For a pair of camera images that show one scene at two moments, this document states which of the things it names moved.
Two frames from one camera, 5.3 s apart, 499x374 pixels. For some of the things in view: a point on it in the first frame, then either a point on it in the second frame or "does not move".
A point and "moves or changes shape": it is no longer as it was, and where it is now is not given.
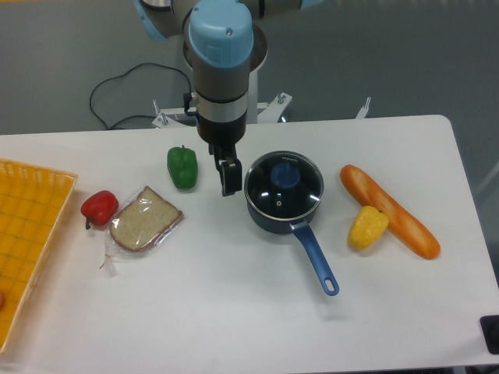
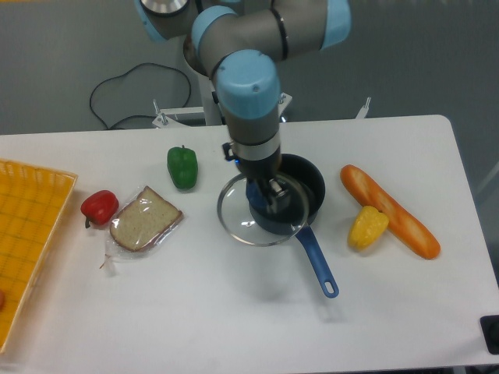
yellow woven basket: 33,202 does not move
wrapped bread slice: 141,223 does not move
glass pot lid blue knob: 284,185 moves or changes shape
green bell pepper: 182,166 does not move
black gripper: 222,138 → 276,192
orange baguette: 401,224 does not move
